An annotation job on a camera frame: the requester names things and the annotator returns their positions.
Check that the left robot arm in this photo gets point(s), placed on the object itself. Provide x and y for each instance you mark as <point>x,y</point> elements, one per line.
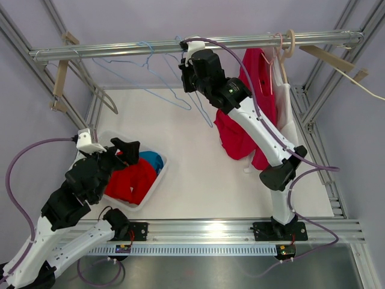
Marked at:
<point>36,265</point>

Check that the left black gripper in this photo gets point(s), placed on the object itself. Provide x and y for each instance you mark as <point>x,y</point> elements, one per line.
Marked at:
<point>130,151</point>

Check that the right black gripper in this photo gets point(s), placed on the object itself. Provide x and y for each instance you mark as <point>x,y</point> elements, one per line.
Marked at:
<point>185,70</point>

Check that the silver clothes rail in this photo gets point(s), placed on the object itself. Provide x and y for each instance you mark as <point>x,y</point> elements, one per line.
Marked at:
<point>338,37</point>

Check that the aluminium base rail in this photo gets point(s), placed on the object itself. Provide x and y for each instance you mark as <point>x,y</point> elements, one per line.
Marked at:
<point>210,231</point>

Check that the grey plastic hanger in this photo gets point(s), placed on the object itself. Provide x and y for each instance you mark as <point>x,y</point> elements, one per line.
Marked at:
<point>79,69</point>

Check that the blue t shirt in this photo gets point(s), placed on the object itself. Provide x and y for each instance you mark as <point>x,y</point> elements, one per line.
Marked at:
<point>154,159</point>

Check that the white slotted cable duct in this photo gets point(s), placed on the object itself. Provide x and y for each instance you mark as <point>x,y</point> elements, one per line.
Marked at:
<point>185,250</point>

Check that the left beige clip hanger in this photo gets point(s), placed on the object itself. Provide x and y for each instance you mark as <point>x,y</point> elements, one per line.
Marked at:
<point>56,104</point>

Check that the beige clip hanger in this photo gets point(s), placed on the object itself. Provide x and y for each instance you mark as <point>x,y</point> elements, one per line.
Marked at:
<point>321,54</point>
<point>56,104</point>

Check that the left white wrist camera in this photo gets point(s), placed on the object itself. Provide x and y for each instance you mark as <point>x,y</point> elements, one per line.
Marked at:
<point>87,142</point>

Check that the white plastic laundry basket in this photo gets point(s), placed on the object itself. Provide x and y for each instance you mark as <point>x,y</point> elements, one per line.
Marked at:
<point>104,140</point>

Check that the magenta t shirt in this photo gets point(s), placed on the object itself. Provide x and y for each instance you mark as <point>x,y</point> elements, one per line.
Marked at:
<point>241,132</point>

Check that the white t shirt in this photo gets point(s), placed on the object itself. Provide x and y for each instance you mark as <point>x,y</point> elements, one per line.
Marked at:
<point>272,93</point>

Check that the beige wooden hanger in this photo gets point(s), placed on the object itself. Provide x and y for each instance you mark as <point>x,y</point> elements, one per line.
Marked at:
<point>286,53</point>

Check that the right beige clip hanger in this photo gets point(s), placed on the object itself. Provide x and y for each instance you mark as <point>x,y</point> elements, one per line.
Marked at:
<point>321,54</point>

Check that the red t shirt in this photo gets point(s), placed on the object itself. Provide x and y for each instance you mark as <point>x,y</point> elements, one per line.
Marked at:
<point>133,183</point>

